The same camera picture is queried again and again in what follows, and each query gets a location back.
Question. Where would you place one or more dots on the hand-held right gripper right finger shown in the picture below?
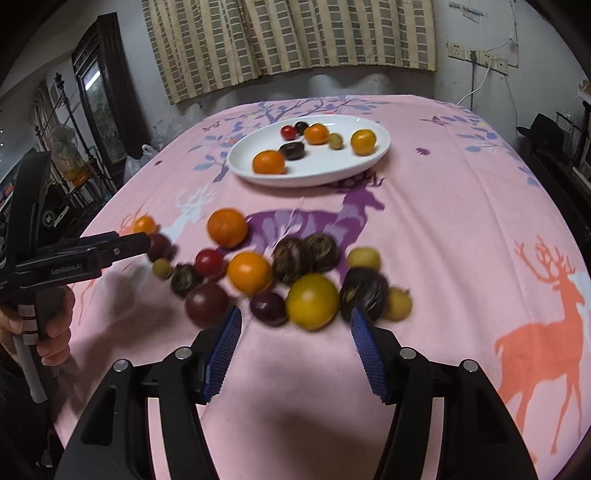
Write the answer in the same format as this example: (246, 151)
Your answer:
(367, 355)

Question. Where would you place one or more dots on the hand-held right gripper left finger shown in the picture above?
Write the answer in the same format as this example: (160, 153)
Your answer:
(224, 355)

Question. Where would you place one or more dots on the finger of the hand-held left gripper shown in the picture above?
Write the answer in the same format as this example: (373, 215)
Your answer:
(131, 243)
(99, 240)

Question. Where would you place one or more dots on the small orange tomato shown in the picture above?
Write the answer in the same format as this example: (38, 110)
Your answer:
(144, 225)

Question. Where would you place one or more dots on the dark purple cherry tomato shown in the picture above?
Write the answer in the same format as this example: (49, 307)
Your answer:
(160, 247)
(301, 127)
(268, 308)

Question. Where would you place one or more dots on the small yellow-green tomato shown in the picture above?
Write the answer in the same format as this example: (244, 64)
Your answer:
(161, 268)
(335, 141)

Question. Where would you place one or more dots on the large dark purple tomato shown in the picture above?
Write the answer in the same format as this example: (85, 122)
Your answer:
(206, 302)

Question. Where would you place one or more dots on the dark striped round fruit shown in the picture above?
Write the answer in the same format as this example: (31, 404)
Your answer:
(364, 290)
(184, 279)
(323, 251)
(292, 150)
(291, 260)

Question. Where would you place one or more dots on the large yellow tomato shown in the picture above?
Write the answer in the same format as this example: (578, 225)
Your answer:
(312, 301)

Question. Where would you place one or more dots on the red cherry tomato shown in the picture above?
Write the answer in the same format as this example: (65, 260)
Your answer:
(288, 133)
(209, 263)

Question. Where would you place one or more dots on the white oval plate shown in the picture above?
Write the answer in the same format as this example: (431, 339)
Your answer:
(318, 166)

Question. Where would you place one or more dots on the orange-yellow tomato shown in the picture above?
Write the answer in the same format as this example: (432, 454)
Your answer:
(363, 141)

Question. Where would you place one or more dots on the person's left hand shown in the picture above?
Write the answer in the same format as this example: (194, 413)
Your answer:
(57, 323)

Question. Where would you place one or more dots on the white plastic bag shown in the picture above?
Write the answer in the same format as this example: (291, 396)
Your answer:
(138, 161)

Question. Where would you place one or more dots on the dark wooden glass cabinet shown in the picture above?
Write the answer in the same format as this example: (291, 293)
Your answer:
(106, 87)

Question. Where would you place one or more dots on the pink deer print cloth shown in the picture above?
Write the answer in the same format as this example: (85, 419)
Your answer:
(438, 207)

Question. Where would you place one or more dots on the beige checked curtain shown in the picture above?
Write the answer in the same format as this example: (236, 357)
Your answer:
(286, 37)

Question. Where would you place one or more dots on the black hat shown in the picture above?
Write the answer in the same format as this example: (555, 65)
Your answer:
(542, 129)

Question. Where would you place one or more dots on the white wall socket panel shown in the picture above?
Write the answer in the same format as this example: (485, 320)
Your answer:
(478, 57)

